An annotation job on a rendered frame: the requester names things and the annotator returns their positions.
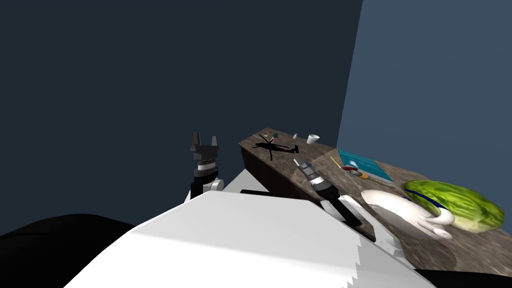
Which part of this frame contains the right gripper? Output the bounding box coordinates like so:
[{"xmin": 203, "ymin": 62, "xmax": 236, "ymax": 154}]
[{"xmin": 293, "ymin": 156, "xmax": 315, "ymax": 175}]

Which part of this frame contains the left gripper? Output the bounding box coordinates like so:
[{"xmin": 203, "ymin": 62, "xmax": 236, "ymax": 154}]
[{"xmin": 189, "ymin": 131, "xmax": 220, "ymax": 163}]

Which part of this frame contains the black toy helicopter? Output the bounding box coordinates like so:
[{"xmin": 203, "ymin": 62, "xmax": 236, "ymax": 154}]
[{"xmin": 251, "ymin": 134, "xmax": 301, "ymax": 161}]

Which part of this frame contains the red and orange small object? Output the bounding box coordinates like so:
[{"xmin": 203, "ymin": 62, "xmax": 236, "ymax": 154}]
[{"xmin": 342, "ymin": 165, "xmax": 369, "ymax": 180}]

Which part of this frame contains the teal book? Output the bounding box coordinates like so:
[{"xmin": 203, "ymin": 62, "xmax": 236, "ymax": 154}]
[{"xmin": 337, "ymin": 149, "xmax": 395, "ymax": 184}]

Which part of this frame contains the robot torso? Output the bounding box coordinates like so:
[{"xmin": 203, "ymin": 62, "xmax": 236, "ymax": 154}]
[{"xmin": 63, "ymin": 167, "xmax": 438, "ymax": 288}]

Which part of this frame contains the white jug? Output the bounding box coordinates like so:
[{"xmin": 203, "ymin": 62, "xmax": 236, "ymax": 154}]
[{"xmin": 360, "ymin": 188, "xmax": 457, "ymax": 241}]

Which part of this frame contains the brown table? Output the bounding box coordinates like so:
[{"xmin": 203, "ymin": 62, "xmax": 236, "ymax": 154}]
[{"xmin": 238, "ymin": 127, "xmax": 512, "ymax": 277}]

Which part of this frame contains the green lettuce head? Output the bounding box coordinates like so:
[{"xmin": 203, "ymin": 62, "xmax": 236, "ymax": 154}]
[{"xmin": 402, "ymin": 179, "xmax": 506, "ymax": 235}]

